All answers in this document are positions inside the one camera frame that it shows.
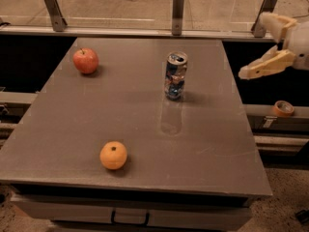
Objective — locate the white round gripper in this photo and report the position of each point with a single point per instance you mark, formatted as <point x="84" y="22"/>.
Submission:
<point x="299" y="45"/>

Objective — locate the silver redbull can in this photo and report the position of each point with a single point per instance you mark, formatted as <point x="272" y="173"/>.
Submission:
<point x="176" y="66"/>

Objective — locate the orange tape roll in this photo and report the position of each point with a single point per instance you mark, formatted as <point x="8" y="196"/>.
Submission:
<point x="283" y="109"/>

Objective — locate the red apple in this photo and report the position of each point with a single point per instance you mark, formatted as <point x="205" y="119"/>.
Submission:
<point x="85" y="60"/>

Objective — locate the orange fruit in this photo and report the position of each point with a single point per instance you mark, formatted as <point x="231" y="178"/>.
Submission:
<point x="113" y="155"/>

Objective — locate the middle metal railing bracket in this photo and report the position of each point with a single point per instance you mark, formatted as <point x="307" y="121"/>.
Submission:
<point x="177" y="17"/>

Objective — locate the left metal railing bracket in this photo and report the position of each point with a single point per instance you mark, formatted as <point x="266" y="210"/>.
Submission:
<point x="58" y="22"/>

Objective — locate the grey drawer with black handle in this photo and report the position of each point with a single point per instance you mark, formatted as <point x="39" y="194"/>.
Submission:
<point x="78" y="214"/>

